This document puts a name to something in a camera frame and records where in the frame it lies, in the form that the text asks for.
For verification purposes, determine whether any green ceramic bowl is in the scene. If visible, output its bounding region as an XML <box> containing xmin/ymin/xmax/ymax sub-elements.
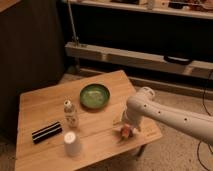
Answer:
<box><xmin>80</xmin><ymin>83</ymin><xmax>110</xmax><ymax>109</ymax></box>

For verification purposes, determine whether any black white striped case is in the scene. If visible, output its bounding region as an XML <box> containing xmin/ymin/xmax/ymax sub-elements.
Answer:
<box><xmin>32</xmin><ymin>122</ymin><xmax>62</xmax><ymax>144</ymax></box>

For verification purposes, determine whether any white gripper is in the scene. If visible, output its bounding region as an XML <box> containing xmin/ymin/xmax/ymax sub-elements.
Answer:
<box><xmin>121</xmin><ymin>111</ymin><xmax>142</xmax><ymax>131</ymax></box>

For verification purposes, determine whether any long wooden shelf beam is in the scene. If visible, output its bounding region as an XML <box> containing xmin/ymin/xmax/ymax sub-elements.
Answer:
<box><xmin>65</xmin><ymin>42</ymin><xmax>213</xmax><ymax>78</ymax></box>

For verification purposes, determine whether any orange blue toy tool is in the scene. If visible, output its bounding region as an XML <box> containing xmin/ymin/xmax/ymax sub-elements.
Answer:
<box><xmin>115</xmin><ymin>124</ymin><xmax>133</xmax><ymax>142</ymax></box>

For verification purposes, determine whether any black handle on shelf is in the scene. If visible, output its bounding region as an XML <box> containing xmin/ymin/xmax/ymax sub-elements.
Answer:
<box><xmin>163</xmin><ymin>56</ymin><xmax>193</xmax><ymax>65</ymax></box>

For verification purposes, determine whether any upper wooden shelf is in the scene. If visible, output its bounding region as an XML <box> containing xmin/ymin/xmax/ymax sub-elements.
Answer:
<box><xmin>61</xmin><ymin>0</ymin><xmax>213</xmax><ymax>20</ymax></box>

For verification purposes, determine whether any metal stand pole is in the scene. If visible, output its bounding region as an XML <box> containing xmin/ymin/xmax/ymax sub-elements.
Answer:
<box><xmin>67</xmin><ymin>0</ymin><xmax>83</xmax><ymax>46</ymax></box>

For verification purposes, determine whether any small clear plastic bottle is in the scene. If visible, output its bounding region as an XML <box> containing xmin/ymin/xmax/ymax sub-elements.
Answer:
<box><xmin>64</xmin><ymin>100</ymin><xmax>79</xmax><ymax>128</ymax></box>

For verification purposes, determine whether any wooden folding table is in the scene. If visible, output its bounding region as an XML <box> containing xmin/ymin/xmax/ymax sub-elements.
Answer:
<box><xmin>15</xmin><ymin>70</ymin><xmax>162</xmax><ymax>171</ymax></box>

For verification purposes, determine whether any white upside-down cup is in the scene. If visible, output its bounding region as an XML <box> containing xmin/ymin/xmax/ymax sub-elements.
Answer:
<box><xmin>64</xmin><ymin>131</ymin><xmax>82</xmax><ymax>157</ymax></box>

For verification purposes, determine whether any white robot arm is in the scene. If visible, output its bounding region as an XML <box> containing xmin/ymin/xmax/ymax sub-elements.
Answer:
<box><xmin>122</xmin><ymin>87</ymin><xmax>213</xmax><ymax>146</ymax></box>

